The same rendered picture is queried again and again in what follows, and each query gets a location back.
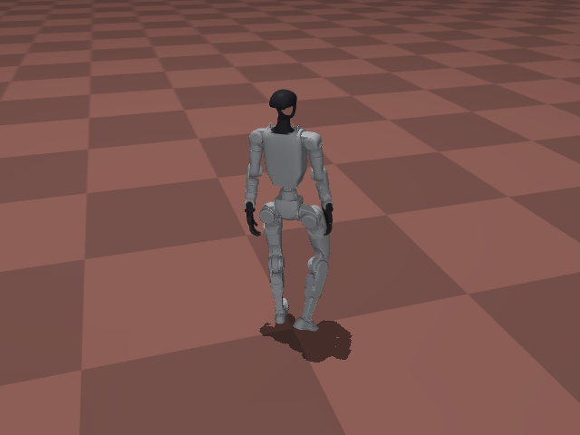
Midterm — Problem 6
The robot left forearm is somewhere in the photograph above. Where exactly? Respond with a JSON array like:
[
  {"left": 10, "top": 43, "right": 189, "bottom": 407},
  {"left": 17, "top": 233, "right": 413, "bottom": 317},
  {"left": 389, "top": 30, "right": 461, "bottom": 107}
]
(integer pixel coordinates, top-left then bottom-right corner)
[{"left": 244, "top": 163, "right": 259, "bottom": 209}]

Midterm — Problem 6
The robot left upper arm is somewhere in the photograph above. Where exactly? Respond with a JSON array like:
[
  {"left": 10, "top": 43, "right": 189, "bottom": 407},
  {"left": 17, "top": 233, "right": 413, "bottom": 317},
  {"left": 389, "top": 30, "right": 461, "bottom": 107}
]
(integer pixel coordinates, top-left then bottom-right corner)
[{"left": 249, "top": 128, "right": 265, "bottom": 177}]

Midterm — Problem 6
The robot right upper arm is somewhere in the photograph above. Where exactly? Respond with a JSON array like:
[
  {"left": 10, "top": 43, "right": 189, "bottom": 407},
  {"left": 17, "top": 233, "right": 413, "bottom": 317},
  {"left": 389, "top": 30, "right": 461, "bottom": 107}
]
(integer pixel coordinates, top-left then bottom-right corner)
[{"left": 301, "top": 131, "right": 325, "bottom": 181}]

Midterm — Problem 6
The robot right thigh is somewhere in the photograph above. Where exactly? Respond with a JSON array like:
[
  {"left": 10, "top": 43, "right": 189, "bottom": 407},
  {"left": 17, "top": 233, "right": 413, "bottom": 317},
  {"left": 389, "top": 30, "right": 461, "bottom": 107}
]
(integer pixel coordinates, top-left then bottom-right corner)
[{"left": 299, "top": 204, "right": 330, "bottom": 274}]

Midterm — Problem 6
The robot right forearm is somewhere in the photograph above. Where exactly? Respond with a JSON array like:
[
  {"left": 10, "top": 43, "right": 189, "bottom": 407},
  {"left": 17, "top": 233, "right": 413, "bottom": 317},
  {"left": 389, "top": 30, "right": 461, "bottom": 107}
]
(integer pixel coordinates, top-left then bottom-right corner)
[{"left": 315, "top": 168, "right": 334, "bottom": 210}]

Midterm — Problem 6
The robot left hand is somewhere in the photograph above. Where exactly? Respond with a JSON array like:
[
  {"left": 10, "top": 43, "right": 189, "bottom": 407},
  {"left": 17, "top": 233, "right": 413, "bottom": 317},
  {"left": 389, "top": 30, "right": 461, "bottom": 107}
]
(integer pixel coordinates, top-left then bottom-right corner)
[{"left": 245, "top": 201, "right": 261, "bottom": 236}]

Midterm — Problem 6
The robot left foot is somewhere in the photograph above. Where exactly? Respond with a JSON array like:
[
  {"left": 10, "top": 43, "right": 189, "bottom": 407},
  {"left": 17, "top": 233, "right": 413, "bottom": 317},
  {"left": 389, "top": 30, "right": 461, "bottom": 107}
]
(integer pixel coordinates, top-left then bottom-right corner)
[{"left": 275, "top": 298, "right": 288, "bottom": 324}]

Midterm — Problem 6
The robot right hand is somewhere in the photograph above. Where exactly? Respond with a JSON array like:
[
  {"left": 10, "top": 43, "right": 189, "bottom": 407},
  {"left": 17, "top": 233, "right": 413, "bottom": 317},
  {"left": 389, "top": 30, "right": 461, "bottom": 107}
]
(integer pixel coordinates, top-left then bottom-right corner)
[{"left": 322, "top": 203, "right": 333, "bottom": 236}]

